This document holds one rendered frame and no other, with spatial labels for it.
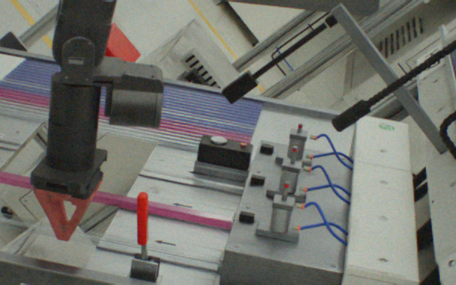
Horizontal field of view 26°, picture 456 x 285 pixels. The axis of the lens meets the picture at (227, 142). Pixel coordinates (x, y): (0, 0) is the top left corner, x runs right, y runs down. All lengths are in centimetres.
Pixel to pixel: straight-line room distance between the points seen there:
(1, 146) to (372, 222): 55
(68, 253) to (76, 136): 72
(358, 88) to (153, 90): 143
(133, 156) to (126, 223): 140
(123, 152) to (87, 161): 151
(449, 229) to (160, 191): 44
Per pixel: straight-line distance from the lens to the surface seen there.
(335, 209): 123
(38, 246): 176
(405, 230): 118
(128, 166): 266
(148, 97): 110
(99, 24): 105
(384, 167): 134
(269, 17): 583
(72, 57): 106
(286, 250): 111
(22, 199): 279
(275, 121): 165
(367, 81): 249
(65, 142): 112
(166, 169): 141
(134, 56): 215
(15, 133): 148
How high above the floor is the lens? 155
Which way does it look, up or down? 20 degrees down
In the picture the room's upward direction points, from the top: 55 degrees clockwise
